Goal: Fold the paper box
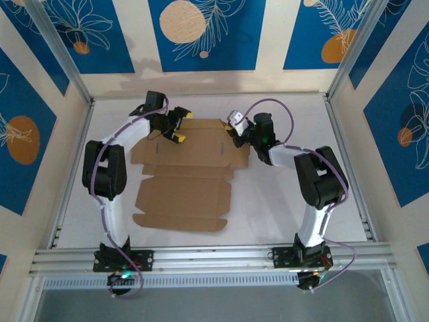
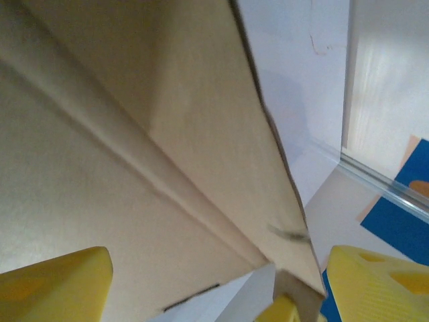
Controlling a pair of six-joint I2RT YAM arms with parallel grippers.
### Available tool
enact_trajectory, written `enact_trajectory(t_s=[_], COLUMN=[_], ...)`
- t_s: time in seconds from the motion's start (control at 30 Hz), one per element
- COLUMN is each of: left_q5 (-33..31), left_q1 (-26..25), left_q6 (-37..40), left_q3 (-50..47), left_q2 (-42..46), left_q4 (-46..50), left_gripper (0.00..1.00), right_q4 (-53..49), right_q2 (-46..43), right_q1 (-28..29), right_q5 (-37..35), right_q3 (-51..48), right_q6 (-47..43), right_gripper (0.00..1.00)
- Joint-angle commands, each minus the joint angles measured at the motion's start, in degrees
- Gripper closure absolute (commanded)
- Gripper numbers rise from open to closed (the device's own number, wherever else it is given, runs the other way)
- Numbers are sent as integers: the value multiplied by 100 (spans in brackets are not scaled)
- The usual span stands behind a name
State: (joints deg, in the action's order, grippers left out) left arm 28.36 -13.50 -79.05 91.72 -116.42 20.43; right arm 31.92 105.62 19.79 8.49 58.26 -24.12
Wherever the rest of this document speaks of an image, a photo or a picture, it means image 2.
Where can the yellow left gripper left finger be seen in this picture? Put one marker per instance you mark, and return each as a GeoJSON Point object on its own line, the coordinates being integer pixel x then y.
{"type": "Point", "coordinates": [50, 288]}

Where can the brown cardboard box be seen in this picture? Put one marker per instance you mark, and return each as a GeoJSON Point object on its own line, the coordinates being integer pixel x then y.
{"type": "Point", "coordinates": [134, 134]}

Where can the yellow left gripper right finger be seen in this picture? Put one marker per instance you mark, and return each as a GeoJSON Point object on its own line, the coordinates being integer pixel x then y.
{"type": "Point", "coordinates": [368, 292]}

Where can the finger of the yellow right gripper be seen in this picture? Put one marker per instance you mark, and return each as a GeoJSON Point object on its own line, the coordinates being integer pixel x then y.
{"type": "Point", "coordinates": [279, 310]}

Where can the narrow blue wall panel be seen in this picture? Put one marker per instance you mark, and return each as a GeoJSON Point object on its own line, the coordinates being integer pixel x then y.
{"type": "Point", "coordinates": [419, 157]}

